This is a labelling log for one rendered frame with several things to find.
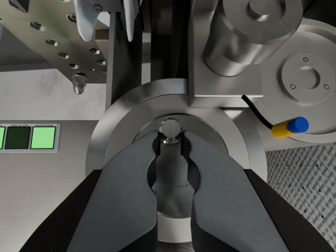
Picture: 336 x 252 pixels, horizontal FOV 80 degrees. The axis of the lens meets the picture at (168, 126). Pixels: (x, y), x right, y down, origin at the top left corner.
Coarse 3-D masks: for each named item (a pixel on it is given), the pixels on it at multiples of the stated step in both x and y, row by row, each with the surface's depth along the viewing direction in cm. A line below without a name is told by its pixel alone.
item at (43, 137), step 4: (36, 128) 49; (40, 128) 49; (44, 128) 49; (48, 128) 49; (52, 128) 49; (36, 132) 49; (40, 132) 49; (44, 132) 49; (48, 132) 49; (52, 132) 49; (32, 136) 48; (36, 136) 49; (40, 136) 49; (44, 136) 49; (48, 136) 49; (52, 136) 49; (32, 140) 48; (36, 140) 48; (40, 140) 48; (44, 140) 48; (48, 140) 48; (52, 140) 48; (32, 144) 48; (36, 144) 48; (40, 144) 48; (44, 144) 48; (48, 144) 48; (52, 144) 48
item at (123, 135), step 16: (160, 96) 17; (176, 96) 17; (128, 112) 16; (144, 112) 16; (160, 112) 17; (176, 112) 17; (192, 112) 17; (208, 112) 17; (224, 112) 17; (128, 128) 16; (224, 128) 16; (112, 144) 16; (128, 144) 16; (240, 144) 16; (240, 160) 16; (160, 224) 15; (176, 224) 15; (160, 240) 15; (176, 240) 15
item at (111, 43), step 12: (120, 36) 22; (108, 48) 19; (120, 48) 22; (132, 48) 31; (108, 60) 19; (120, 60) 22; (132, 60) 31; (108, 72) 19; (120, 72) 22; (132, 72) 31; (108, 84) 18; (120, 84) 22; (132, 84) 31; (108, 96) 18; (120, 96) 22
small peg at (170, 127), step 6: (168, 120) 12; (174, 120) 12; (162, 126) 12; (168, 126) 12; (174, 126) 12; (180, 126) 12; (162, 132) 12; (168, 132) 12; (174, 132) 12; (180, 132) 12; (162, 138) 13; (168, 138) 12; (174, 138) 12
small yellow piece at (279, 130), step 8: (248, 104) 14; (256, 112) 13; (264, 120) 13; (288, 120) 11; (296, 120) 10; (304, 120) 10; (272, 128) 12; (280, 128) 11; (288, 128) 11; (296, 128) 10; (304, 128) 10; (280, 136) 12
